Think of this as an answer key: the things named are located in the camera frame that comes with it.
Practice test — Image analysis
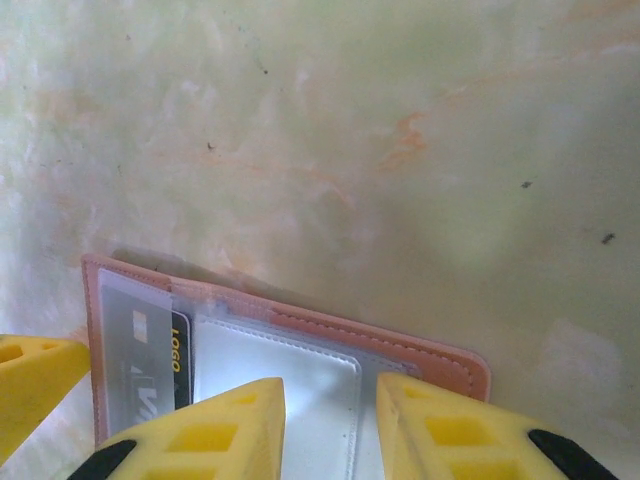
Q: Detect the black credit card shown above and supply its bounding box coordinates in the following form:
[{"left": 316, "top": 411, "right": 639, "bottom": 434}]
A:
[{"left": 99, "top": 287, "right": 194, "bottom": 436}]

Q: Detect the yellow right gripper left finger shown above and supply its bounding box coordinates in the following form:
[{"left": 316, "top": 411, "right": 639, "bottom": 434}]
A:
[{"left": 67, "top": 377, "right": 287, "bottom": 480}]

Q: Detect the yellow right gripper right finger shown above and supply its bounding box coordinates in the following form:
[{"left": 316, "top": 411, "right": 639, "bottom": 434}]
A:
[{"left": 374, "top": 372, "right": 624, "bottom": 480}]

